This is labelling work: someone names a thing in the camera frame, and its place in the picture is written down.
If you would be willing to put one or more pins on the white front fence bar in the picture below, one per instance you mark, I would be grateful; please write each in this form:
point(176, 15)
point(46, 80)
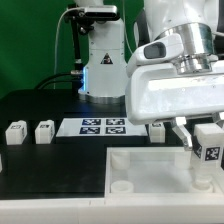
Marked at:
point(194, 209)

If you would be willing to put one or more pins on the black camera on stand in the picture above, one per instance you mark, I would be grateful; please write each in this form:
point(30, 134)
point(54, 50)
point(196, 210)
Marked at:
point(99, 13)

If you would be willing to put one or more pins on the white square table top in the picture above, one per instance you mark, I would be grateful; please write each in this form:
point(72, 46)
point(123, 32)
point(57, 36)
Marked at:
point(160, 171)

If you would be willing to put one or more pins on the black camera stand pole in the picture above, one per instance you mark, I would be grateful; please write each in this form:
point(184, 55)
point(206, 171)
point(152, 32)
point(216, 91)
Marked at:
point(77, 73)

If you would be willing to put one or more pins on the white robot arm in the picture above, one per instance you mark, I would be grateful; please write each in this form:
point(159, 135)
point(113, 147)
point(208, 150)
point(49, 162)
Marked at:
point(106, 75)

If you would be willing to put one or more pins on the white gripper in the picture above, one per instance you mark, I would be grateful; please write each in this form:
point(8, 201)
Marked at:
point(158, 93)

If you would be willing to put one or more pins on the white sheet with markers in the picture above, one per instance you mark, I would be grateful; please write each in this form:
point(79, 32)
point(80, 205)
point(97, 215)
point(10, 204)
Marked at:
point(82, 127)

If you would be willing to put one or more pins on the white part at left edge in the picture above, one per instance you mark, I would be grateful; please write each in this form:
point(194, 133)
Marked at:
point(0, 163)

